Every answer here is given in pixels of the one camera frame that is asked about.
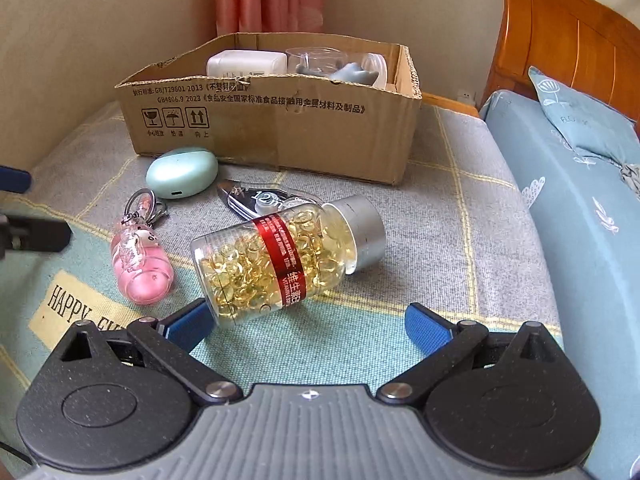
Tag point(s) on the clear round plastic container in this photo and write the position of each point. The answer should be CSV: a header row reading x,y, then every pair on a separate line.
x,y
315,57

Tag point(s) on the clear jar with lid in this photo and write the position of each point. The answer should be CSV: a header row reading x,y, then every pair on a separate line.
x,y
378,67

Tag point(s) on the blue printed bed sheet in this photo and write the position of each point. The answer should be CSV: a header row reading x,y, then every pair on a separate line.
x,y
575,240

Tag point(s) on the blue printed pillow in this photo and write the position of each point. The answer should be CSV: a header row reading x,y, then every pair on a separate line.
x,y
585,120

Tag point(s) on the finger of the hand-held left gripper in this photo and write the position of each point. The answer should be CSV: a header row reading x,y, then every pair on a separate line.
x,y
32,237
14,180

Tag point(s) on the wooden headboard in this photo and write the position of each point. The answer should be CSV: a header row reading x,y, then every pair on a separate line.
x,y
565,25

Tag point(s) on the clear bottle of yellow capsules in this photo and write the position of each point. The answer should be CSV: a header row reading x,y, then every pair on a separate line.
x,y
270,260

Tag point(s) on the white wall socket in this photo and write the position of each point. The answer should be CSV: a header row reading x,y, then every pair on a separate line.
x,y
466,97

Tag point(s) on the translucent white plastic box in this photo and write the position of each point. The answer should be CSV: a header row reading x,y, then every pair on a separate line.
x,y
245,65

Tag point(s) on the grey shark toy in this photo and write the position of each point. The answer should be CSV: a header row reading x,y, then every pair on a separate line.
x,y
355,75

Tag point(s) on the cardboard box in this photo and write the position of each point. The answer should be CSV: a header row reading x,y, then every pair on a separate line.
x,y
300,130

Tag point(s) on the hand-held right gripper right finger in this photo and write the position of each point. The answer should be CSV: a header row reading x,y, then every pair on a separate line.
x,y
425,327

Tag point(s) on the clear correction tape dispenser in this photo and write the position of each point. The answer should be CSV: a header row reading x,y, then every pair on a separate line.
x,y
250,197

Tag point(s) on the mint green earbud case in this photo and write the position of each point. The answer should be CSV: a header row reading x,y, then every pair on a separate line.
x,y
182,172

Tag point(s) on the checked grey green blanket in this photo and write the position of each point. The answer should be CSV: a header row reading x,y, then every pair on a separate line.
x,y
425,240

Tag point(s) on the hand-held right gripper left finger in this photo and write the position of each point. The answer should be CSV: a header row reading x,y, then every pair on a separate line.
x,y
187,327

